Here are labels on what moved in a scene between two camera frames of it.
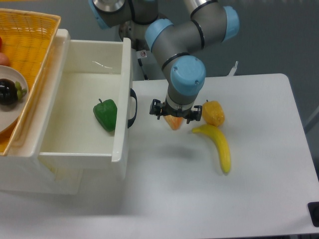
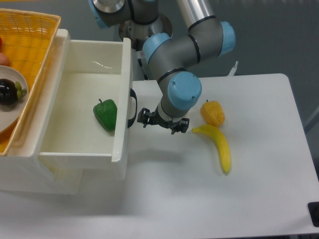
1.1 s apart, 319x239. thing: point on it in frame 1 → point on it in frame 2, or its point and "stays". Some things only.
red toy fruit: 4,59 stays
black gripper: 167,110 → 144,117
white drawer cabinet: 20,169 stays
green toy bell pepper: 105,113 stays
